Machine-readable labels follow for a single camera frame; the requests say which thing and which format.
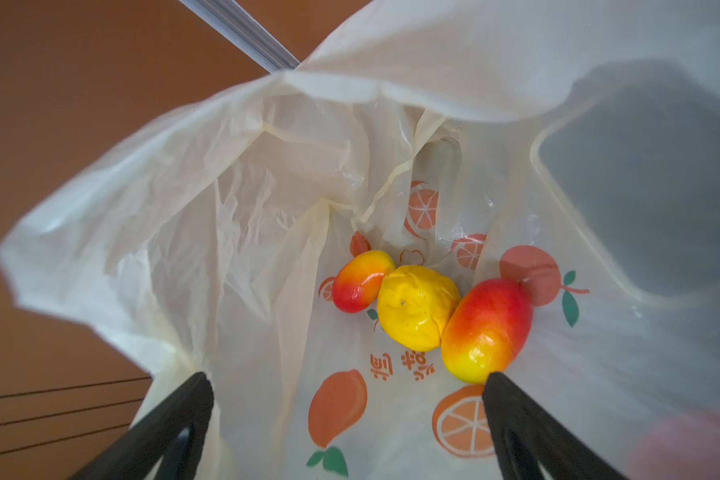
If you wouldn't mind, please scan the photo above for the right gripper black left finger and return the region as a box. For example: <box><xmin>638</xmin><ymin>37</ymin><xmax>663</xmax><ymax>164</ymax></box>
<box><xmin>72</xmin><ymin>372</ymin><xmax>214</xmax><ymax>479</ymax></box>

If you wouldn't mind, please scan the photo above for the red yellow peach front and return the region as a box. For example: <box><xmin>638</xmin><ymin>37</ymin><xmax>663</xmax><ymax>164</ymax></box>
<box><xmin>332</xmin><ymin>250</ymin><xmax>396</xmax><ymax>314</ymax></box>

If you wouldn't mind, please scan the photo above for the orange yellow mango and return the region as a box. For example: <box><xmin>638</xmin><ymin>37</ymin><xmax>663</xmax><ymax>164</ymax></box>
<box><xmin>441</xmin><ymin>278</ymin><xmax>534</xmax><ymax>384</ymax></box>

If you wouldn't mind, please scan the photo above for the white grey tissue box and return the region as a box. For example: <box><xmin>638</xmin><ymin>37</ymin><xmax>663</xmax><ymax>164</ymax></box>
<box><xmin>531</xmin><ymin>61</ymin><xmax>720</xmax><ymax>305</ymax></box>

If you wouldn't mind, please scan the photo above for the cream plastic bag orange print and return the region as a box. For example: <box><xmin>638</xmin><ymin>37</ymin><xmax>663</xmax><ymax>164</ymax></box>
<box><xmin>0</xmin><ymin>1</ymin><xmax>720</xmax><ymax>479</ymax></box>

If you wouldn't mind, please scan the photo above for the yellow bumpy fruit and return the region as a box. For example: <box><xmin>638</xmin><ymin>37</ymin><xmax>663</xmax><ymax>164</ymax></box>
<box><xmin>377</xmin><ymin>265</ymin><xmax>461</xmax><ymax>352</ymax></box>

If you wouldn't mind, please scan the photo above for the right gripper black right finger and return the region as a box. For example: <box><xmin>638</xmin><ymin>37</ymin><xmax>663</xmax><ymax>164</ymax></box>
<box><xmin>482</xmin><ymin>372</ymin><xmax>624</xmax><ymax>480</ymax></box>

